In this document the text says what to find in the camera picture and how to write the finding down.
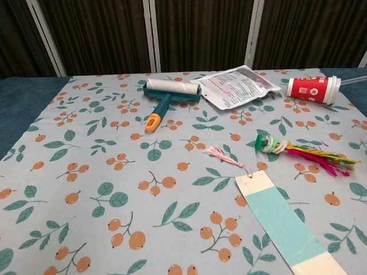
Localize teal lint roller orange handle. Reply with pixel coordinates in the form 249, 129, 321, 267
142, 78, 202, 133

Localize red paper cup white lid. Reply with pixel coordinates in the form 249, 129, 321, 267
286, 75, 342, 105

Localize clear plastic straw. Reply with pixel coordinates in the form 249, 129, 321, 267
339, 75, 367, 86

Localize fruit and leaf patterned tablecloth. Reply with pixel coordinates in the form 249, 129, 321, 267
0, 68, 367, 275

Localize dark blue table cover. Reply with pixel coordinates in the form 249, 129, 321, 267
0, 66, 367, 162

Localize colourful feather shuttlecock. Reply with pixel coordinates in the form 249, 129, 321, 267
255, 134, 363, 178

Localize cream teal bookmark pink tassel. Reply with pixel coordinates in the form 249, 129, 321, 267
202, 145, 349, 275

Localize clear printed plastic pouch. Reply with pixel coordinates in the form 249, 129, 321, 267
197, 65, 282, 111

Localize dark screen panel white frame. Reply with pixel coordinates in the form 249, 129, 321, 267
248, 0, 367, 71
148, 0, 260, 73
0, 0, 63, 80
30, 0, 158, 77

